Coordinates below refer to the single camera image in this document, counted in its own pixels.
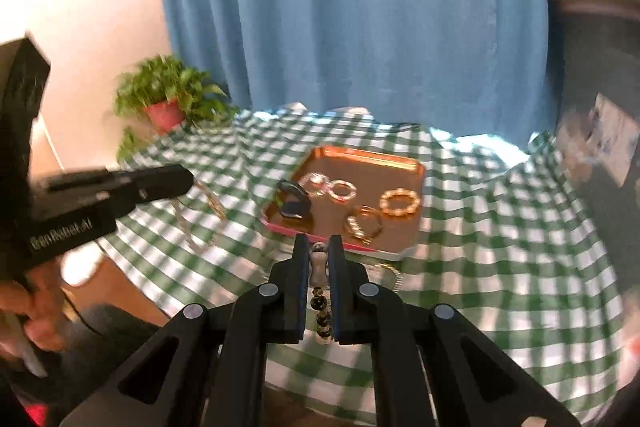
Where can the pale printed sheet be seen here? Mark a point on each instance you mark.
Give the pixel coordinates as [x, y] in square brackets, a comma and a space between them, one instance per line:
[607, 134]

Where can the dark blue green watch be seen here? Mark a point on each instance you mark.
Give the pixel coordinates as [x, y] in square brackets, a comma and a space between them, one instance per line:
[295, 207]

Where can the orange metal tray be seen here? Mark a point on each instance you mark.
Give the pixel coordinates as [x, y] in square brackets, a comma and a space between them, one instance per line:
[372, 167]

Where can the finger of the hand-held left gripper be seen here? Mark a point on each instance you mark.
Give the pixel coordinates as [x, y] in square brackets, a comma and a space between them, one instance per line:
[155, 184]

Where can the gold bangle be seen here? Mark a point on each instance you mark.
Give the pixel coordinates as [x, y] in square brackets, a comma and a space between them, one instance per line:
[376, 227]

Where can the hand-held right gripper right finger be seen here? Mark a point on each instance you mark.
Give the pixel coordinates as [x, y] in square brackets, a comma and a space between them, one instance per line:
[336, 267]

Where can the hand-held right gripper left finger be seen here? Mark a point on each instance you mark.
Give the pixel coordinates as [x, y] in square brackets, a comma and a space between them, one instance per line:
[301, 267]

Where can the person's left hand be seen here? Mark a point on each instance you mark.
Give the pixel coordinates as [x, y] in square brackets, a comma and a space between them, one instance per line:
[35, 307]

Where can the green checked tablecloth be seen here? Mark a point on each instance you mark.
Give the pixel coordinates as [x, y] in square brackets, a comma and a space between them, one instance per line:
[500, 267]

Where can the blue curtain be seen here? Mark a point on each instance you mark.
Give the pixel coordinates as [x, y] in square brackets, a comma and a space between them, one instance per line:
[350, 17]

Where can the potted green plant pink pot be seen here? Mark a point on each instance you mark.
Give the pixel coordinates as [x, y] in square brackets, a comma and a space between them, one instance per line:
[167, 109]

